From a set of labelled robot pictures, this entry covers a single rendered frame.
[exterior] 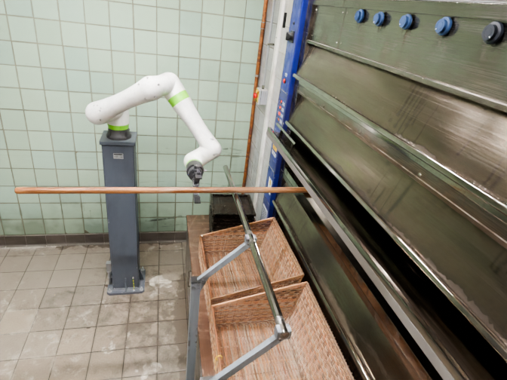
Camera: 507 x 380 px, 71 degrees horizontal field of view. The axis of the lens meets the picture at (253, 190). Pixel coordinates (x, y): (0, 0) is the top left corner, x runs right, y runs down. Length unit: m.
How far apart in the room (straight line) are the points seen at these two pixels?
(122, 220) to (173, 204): 0.76
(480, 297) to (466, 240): 0.14
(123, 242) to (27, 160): 1.02
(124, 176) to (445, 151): 1.90
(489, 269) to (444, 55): 0.56
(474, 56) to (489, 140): 0.22
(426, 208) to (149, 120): 2.25
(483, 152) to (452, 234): 0.23
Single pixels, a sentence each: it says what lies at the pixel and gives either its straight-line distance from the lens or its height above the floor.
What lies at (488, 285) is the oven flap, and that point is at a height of 1.53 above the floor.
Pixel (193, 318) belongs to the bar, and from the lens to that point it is 1.76.
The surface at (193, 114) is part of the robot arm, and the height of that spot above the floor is 1.45.
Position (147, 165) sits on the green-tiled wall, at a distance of 3.08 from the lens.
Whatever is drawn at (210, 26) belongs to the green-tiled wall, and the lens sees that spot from 2.82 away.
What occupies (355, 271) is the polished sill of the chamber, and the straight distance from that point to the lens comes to 1.47.
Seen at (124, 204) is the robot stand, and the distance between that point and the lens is 2.53.
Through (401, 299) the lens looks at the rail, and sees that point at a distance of 1.00.
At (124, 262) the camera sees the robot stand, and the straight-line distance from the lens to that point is 2.81.
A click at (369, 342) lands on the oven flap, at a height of 1.01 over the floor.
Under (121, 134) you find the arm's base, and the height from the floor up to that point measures 1.23.
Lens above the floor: 2.03
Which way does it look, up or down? 27 degrees down
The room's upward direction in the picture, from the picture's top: 8 degrees clockwise
